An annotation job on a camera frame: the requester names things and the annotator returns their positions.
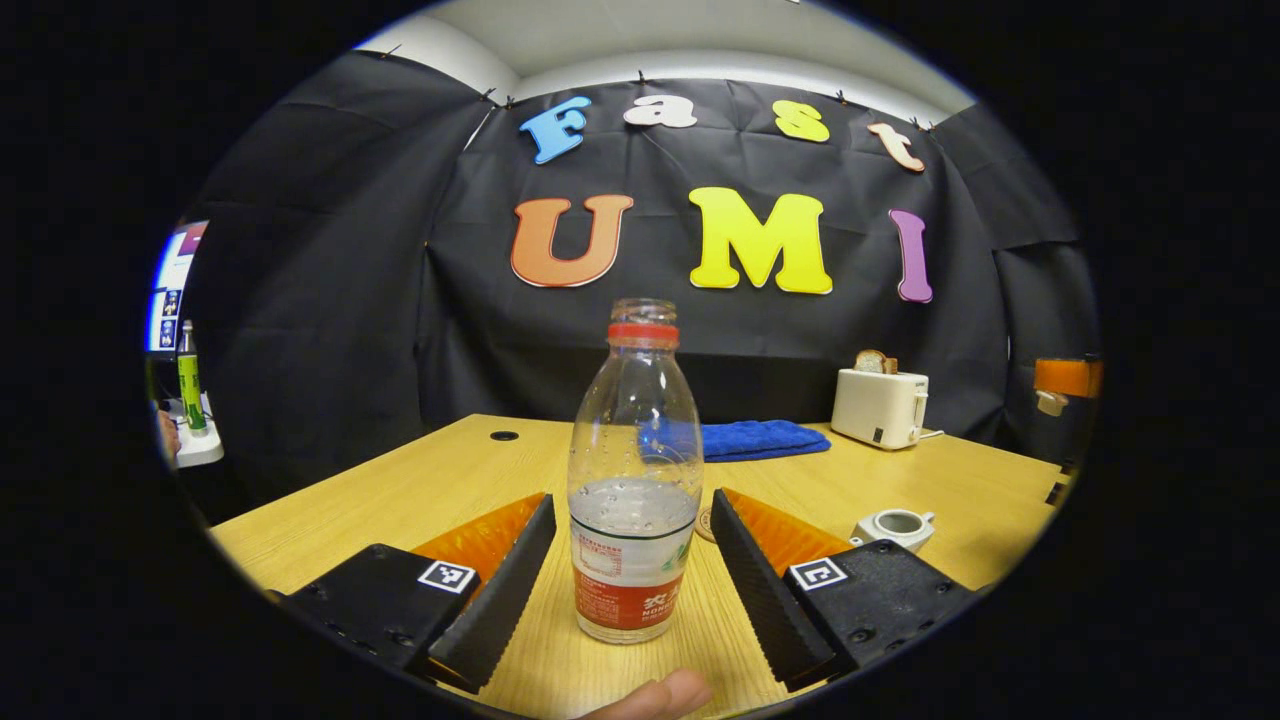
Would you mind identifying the clear plastic water bottle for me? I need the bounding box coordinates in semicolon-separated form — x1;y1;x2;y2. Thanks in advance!
567;297;706;646

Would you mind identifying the white side table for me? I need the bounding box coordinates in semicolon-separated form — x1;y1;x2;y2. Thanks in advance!
165;395;225;468

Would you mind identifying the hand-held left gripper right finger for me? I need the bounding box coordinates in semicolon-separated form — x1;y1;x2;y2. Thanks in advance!
710;488;986;693

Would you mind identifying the black backdrop cloth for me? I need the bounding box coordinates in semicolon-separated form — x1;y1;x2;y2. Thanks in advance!
175;45;1101;521

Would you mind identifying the white toaster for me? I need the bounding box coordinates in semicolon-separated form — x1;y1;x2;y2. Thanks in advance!
831;368;930;451

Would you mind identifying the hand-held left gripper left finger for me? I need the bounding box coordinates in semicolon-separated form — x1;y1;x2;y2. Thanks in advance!
280;492;558;694

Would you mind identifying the green drink bottle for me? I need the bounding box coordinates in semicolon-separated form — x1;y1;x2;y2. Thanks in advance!
177;320;208;437

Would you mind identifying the blue folded towel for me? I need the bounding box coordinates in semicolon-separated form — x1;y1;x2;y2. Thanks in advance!
700;419;832;463

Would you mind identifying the computer monitor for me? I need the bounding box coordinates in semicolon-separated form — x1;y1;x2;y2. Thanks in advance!
148;220;208;353

